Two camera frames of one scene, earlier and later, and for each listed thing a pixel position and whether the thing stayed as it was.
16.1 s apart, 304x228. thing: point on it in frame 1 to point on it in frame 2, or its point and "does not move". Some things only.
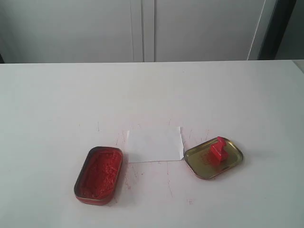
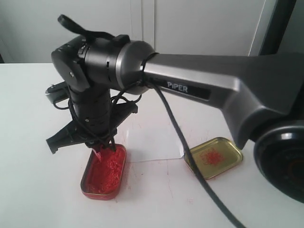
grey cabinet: [87, 31] does not move
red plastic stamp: [218, 151] to [99, 155]
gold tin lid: [198, 160] does not move
